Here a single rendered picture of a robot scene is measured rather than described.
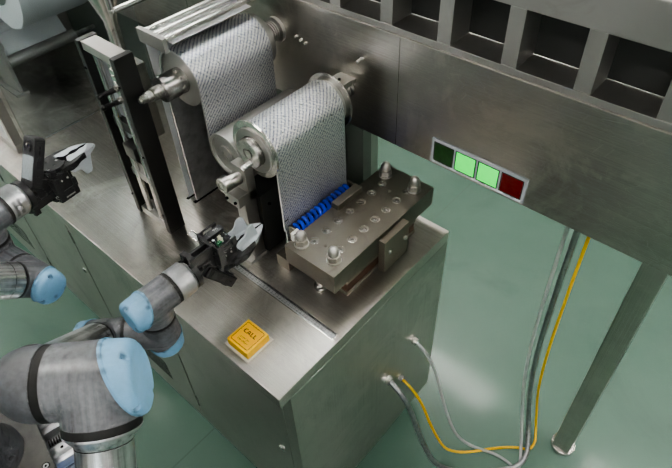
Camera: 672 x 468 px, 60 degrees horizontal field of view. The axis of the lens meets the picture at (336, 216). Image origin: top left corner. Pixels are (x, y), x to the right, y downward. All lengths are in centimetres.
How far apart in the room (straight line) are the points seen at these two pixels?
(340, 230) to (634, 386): 151
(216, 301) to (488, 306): 144
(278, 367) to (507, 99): 76
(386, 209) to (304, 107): 34
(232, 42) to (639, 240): 100
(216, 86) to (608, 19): 85
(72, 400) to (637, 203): 104
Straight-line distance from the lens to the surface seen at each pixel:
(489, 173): 138
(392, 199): 153
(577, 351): 260
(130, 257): 168
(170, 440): 238
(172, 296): 125
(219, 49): 146
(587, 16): 114
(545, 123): 125
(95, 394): 93
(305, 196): 146
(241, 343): 139
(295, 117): 135
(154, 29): 148
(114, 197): 188
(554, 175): 131
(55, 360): 95
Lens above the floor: 207
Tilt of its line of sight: 44 degrees down
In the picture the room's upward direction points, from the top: 3 degrees counter-clockwise
